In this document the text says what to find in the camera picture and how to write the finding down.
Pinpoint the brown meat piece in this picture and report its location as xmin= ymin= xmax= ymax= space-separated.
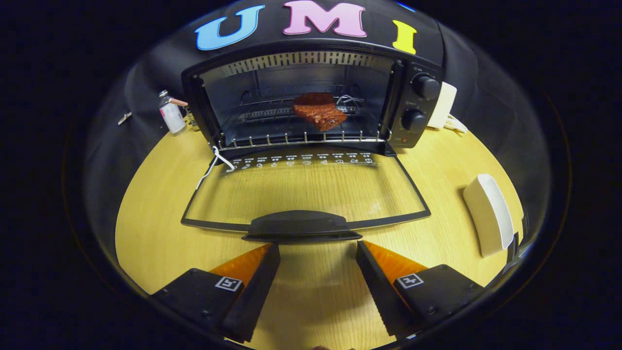
xmin=292 ymin=92 xmax=348 ymax=132

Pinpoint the white pop-up toaster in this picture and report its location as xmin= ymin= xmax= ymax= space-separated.
xmin=427 ymin=82 xmax=458 ymax=129

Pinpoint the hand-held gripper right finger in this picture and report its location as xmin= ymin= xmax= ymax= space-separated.
xmin=356 ymin=240 xmax=485 ymax=340

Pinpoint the white divided dish with beans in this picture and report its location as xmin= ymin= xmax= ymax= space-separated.
xmin=445 ymin=114 xmax=469 ymax=134

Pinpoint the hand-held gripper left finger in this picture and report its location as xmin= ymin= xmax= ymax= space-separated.
xmin=152 ymin=242 xmax=281 ymax=343

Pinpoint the white rectangular tray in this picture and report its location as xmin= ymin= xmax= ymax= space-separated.
xmin=463 ymin=174 xmax=516 ymax=258

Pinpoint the black toaster oven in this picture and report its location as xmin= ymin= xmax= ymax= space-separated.
xmin=181 ymin=40 xmax=444 ymax=244

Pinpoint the clear plastic bottle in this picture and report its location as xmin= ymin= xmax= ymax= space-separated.
xmin=159 ymin=90 xmax=187 ymax=135

